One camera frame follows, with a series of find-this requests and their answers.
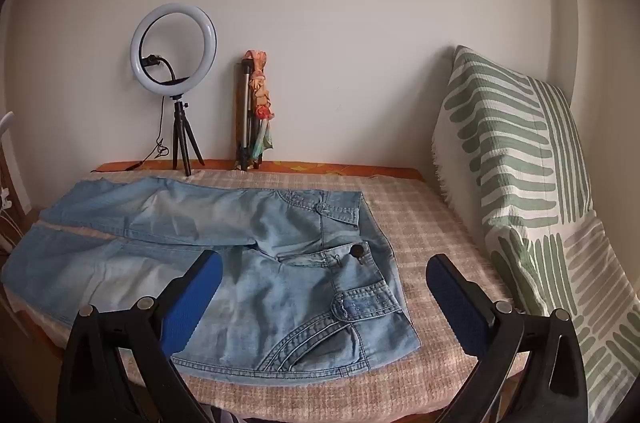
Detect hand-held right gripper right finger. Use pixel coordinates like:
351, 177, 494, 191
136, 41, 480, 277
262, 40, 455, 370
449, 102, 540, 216
425, 253, 589, 423

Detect black mini tripod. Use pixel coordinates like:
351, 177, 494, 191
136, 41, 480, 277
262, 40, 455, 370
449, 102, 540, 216
171, 96, 206, 177

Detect light blue denim pants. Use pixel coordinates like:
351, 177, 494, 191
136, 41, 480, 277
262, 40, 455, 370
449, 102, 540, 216
0, 176, 421, 386

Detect dark striped cloth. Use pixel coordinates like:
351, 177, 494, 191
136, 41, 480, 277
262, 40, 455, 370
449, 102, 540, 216
207, 405, 251, 423

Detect beige checked blanket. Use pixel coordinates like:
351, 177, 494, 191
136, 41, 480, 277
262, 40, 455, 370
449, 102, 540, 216
10, 168, 531, 421

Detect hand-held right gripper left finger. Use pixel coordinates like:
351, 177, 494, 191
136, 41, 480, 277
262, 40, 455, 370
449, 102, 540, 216
56, 249, 224, 423

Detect folded colourful chair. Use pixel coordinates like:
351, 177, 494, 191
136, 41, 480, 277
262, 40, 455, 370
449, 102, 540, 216
235, 59, 263, 171

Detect white ring light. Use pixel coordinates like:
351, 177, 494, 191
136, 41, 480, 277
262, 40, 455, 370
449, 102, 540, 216
130, 3, 219, 98

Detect orange patterned scarf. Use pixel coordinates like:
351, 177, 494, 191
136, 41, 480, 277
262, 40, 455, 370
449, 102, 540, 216
244, 50, 275, 164

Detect black ring light cable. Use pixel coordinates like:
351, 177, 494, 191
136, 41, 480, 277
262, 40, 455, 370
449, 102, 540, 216
91, 96, 168, 174

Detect green patterned white cover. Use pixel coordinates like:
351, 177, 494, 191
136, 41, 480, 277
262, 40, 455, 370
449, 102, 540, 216
431, 46, 640, 414

